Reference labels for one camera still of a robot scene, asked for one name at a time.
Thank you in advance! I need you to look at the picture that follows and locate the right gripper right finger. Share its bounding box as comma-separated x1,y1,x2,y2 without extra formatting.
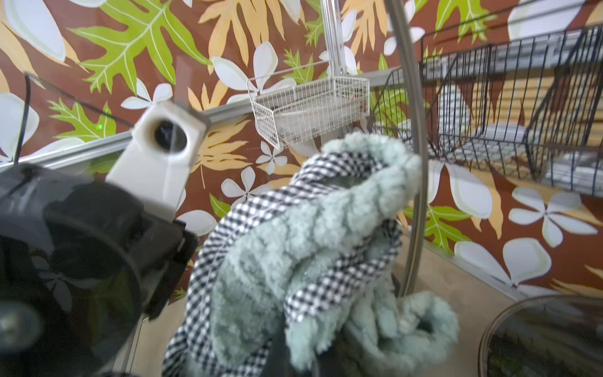
312,348,345,377

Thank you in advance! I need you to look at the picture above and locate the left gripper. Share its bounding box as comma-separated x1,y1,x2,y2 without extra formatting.
1,163,198,376

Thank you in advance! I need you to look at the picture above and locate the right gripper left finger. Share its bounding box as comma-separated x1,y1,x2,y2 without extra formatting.
261,320,295,377

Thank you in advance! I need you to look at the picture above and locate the green microfibre cloth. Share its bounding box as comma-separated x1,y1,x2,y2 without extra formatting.
162,133,459,376

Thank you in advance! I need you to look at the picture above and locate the glass pot lid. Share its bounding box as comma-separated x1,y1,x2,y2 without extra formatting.
387,1,429,215

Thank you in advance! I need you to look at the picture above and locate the small pan with lid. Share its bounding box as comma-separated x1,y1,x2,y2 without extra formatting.
477,295,602,376

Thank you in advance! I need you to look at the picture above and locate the white wire basket left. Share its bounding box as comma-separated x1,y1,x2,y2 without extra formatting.
249,76,370,150

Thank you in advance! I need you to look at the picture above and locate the black wire basket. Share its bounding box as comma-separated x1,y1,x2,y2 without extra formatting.
371,23,603,199

